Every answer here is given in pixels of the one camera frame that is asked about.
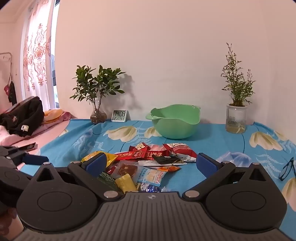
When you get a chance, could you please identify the thin wispy plant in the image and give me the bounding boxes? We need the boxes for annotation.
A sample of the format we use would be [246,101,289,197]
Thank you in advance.
[221,42,256,107]

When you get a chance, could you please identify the small red snack packet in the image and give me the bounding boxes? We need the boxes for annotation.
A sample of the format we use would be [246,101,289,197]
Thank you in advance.
[129,142,149,153]

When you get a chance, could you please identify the pink blanket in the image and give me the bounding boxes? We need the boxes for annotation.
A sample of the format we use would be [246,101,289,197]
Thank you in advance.
[0,111,71,171]

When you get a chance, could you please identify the yellow bar packet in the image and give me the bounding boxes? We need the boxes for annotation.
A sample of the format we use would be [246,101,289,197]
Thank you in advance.
[115,174,139,193]

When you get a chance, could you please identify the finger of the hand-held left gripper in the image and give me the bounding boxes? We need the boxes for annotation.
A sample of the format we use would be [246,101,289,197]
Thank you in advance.
[0,146,49,167]

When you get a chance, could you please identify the round glass vase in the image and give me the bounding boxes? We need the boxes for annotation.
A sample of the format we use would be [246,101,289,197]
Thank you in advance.
[90,97,107,124]

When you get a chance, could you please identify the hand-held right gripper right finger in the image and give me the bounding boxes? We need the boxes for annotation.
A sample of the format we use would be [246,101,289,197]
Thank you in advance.
[182,152,275,201]

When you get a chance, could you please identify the leafy green plant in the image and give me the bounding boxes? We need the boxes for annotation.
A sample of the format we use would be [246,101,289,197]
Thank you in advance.
[70,65,126,110]

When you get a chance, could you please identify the blue candy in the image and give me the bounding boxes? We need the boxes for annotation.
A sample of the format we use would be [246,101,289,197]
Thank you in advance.
[139,182,162,193]

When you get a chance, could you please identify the clear packet with brown snack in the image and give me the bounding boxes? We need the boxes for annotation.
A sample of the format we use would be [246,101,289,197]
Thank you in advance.
[114,161,143,178]

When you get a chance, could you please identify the red and white snack packet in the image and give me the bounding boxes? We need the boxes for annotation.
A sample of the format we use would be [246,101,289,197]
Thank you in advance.
[162,142,198,163]

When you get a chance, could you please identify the white digital clock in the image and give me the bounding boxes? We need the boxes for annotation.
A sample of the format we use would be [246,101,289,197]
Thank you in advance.
[111,110,127,122]

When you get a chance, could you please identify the long red snack packet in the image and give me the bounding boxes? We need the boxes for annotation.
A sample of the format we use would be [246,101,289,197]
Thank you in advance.
[139,150,171,161]

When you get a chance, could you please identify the hanging dark pouch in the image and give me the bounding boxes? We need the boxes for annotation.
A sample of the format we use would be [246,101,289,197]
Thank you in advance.
[4,74,17,105]

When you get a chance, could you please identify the glass jar with white rim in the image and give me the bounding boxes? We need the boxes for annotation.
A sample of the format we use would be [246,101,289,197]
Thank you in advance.
[226,103,247,134]

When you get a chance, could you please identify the black eyeglasses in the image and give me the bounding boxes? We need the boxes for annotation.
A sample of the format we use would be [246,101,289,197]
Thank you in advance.
[279,157,295,181]

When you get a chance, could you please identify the light blue snack packet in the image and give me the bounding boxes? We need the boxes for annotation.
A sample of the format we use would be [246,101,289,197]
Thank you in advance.
[137,167,167,187]

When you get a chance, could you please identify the green snack packet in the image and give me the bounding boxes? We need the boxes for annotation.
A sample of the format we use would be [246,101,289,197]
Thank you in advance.
[97,171,123,194]

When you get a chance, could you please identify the blue floral tablecloth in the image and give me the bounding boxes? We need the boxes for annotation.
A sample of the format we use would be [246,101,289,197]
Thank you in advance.
[38,118,296,234]

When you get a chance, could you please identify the pink snack packet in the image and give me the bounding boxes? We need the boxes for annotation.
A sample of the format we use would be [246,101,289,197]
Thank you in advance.
[147,144,166,152]

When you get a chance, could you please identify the black clothing bundle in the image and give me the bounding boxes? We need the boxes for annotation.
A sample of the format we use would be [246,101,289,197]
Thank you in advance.
[0,96,45,138]

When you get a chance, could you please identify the black snack packet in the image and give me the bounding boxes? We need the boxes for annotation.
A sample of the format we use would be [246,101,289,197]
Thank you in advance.
[152,155,183,165]

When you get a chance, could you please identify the green plastic bowl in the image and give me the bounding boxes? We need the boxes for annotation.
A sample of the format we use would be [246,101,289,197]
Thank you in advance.
[146,104,201,139]

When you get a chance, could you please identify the long white sachet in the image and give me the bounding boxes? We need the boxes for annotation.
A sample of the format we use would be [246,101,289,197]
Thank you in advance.
[138,160,188,168]

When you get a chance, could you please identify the small orange snack packet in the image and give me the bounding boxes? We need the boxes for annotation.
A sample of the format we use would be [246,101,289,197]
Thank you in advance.
[157,165,182,173]

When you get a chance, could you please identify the white red-patterned curtain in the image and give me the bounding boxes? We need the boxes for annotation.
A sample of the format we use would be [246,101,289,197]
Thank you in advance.
[22,0,59,111]

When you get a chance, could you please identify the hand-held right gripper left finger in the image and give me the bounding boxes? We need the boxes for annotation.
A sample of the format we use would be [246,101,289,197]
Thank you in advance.
[30,153,123,202]

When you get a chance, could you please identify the yellow snack packet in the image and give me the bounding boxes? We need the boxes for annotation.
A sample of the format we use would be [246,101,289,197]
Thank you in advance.
[81,151,118,168]

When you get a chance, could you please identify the orange round pad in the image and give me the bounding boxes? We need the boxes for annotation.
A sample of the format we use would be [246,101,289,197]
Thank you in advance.
[43,109,63,122]

